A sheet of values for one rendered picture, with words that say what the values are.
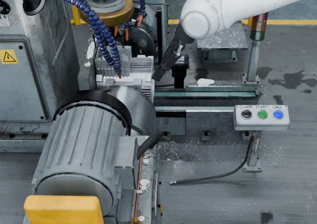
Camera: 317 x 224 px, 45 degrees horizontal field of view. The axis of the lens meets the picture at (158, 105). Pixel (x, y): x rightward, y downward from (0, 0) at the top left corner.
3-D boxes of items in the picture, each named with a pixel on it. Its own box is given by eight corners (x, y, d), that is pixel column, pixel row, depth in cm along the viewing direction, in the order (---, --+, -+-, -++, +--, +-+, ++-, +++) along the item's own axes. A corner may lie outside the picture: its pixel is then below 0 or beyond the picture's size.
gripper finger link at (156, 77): (168, 66, 135) (168, 68, 135) (158, 80, 139) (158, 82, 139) (160, 63, 134) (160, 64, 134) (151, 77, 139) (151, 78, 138)
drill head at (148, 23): (102, 82, 165) (94, 30, 148) (114, 33, 196) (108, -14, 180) (160, 82, 163) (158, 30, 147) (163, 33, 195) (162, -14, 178)
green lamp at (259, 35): (251, 40, 165) (252, 31, 162) (248, 33, 169) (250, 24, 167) (265, 40, 165) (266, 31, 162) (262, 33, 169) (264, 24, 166)
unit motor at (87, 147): (54, 307, 92) (2, 201, 65) (80, 193, 117) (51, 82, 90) (162, 310, 91) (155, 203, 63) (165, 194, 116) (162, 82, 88)
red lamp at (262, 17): (253, 21, 159) (254, 12, 156) (251, 15, 164) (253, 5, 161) (268, 21, 159) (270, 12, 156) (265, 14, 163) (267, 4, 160)
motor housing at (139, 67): (100, 116, 147) (93, 76, 135) (107, 86, 162) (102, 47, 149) (152, 117, 146) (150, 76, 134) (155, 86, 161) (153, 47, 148)
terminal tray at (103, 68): (96, 77, 141) (94, 61, 136) (101, 61, 149) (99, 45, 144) (129, 78, 140) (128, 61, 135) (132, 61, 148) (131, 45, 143)
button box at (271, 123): (234, 130, 127) (236, 124, 123) (232, 111, 130) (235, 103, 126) (287, 130, 126) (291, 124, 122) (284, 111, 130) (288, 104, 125)
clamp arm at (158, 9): (156, 68, 158) (154, 10, 141) (157, 63, 160) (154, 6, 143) (165, 68, 158) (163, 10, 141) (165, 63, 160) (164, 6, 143)
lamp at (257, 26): (252, 31, 162) (253, 21, 159) (250, 24, 167) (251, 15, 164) (266, 31, 162) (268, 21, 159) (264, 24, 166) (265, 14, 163)
